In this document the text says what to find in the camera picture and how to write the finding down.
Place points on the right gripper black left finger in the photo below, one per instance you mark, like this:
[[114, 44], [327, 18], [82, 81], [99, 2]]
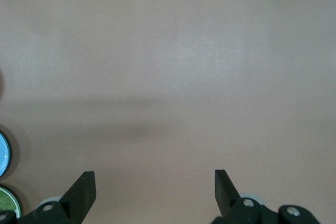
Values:
[[78, 197]]

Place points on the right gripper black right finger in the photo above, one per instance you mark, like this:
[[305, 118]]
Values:
[[225, 195]]

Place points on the green lettuce leaf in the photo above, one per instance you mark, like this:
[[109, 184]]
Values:
[[5, 200]]

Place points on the pale green round plate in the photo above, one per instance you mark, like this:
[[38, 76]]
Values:
[[17, 204]]

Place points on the blue round plate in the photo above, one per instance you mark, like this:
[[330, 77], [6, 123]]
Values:
[[3, 155]]

